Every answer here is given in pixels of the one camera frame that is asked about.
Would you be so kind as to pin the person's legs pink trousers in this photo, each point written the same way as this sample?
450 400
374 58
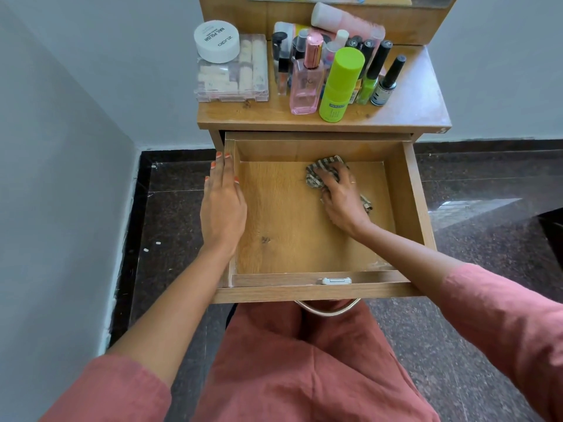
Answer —
308 373

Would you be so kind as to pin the person's right forearm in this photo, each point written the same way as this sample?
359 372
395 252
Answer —
409 259

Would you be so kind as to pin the person's pink sleeve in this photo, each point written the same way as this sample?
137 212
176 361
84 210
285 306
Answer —
514 329
110 393

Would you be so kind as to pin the wooden dressing table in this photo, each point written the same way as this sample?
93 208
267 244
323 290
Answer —
413 101

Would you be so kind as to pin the pink perfume bottle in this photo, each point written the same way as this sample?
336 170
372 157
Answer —
305 90

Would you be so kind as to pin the pink tube yellow print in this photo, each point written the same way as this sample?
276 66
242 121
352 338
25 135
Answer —
283 28

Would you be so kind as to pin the person's left hand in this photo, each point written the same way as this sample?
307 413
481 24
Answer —
222 210

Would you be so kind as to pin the white round jar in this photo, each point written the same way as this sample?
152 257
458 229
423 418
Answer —
216 41

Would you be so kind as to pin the green striped cloth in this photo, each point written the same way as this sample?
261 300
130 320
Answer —
323 162

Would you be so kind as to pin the person's left forearm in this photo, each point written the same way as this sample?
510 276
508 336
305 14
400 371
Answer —
171 316

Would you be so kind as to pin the person's right pink sleeve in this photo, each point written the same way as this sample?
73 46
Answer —
514 329

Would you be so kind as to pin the cluster of small cosmetic bottles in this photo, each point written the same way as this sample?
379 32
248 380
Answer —
279 39

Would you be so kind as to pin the wooden drawer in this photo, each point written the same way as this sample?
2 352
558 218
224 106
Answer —
413 202

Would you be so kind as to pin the pink tube white cap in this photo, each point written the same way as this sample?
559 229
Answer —
343 19

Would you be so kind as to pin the lime green bottle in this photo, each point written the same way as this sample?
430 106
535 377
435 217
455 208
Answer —
338 92

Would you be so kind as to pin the white label nail polish bottle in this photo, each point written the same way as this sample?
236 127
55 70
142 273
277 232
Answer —
380 94

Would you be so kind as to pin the clear box of beige tubes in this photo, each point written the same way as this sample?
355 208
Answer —
220 85

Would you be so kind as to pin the person's right hand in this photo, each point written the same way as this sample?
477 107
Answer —
345 206

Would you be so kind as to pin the black furniture base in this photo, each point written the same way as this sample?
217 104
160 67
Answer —
552 232

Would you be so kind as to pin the green nail polish bottle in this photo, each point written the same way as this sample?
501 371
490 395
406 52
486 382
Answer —
365 92

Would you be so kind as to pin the yellow nail polish bottle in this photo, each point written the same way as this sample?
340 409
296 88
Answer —
354 94

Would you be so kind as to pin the person's left pink sleeve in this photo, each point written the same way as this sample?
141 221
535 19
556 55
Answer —
110 393

